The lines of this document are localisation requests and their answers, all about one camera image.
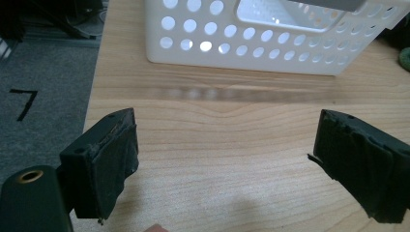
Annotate white perforated plastic basket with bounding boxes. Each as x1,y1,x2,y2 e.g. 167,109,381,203
143,0,410,76

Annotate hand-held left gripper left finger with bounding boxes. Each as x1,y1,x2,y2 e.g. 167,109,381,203
59,107,140,225

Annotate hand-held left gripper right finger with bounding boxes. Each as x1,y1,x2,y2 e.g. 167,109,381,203
307,108,410,224

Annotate green round object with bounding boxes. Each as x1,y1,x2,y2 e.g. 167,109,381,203
398,46,410,73

